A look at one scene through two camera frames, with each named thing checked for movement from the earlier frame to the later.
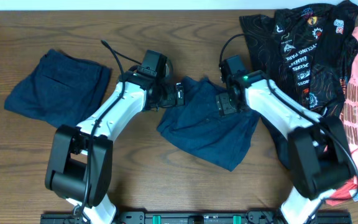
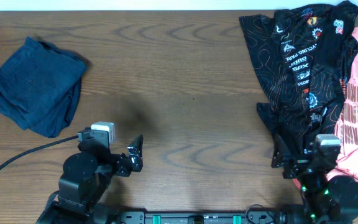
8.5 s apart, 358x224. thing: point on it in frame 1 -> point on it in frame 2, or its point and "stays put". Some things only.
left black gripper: [179, 94] -> [128, 162]
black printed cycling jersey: [304, 50] stays put
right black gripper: [224, 106] -> [299, 161]
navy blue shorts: [199, 126] -> [38, 87]
